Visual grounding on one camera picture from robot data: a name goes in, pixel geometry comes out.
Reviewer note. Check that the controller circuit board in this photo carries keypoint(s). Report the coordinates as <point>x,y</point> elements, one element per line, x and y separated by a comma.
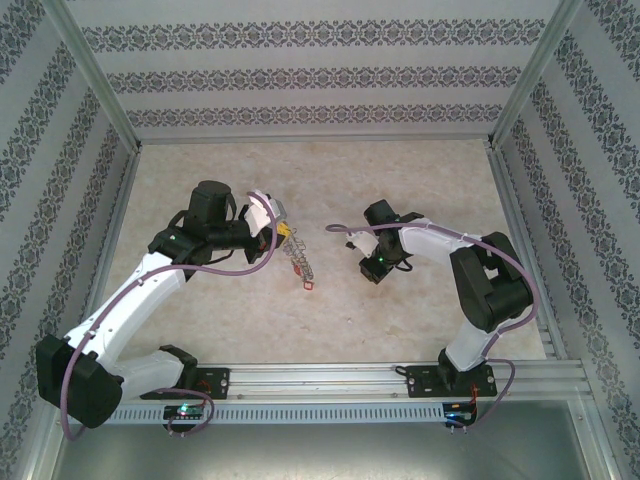
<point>185,412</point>
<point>457,414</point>

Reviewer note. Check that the aluminium frame post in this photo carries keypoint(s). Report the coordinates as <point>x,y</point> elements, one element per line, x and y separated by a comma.
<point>97,82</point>
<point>531,75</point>

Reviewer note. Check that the grey metal sheet panel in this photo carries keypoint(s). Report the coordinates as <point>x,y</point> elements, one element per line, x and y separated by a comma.
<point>320,455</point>

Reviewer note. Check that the left controller circuit board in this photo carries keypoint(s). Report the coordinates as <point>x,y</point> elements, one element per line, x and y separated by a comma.
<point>185,412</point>

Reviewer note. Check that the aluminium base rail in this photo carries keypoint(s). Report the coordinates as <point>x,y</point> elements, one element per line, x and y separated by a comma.
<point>320,380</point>

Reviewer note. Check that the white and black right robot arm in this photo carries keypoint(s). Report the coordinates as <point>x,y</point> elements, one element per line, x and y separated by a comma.
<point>425,240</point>

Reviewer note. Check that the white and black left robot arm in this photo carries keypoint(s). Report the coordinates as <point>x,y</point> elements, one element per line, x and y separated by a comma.
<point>145,295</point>

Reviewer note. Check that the right controller circuit board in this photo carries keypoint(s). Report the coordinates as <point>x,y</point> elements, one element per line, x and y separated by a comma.
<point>457,414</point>

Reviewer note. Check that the aluminium table side rail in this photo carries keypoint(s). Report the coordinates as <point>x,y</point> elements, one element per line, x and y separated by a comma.
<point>114,225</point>
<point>505,175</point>

